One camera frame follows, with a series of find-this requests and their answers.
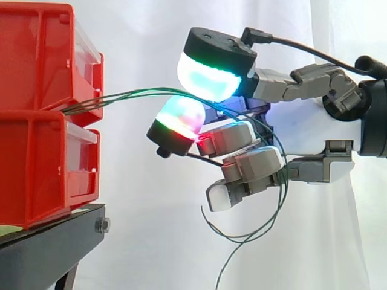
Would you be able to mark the black stand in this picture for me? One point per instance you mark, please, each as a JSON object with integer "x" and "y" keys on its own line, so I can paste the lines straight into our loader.
{"x": 45, "y": 241}

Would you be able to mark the red plastic bin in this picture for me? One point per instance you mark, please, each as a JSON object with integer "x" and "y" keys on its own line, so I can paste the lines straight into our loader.
{"x": 30, "y": 169}
{"x": 30, "y": 60}

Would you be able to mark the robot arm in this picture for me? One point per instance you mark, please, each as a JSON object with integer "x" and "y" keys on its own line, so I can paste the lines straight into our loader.
{"x": 375, "y": 121}

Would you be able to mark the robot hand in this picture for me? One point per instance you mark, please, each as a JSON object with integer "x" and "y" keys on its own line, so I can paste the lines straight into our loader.
{"x": 317, "y": 127}

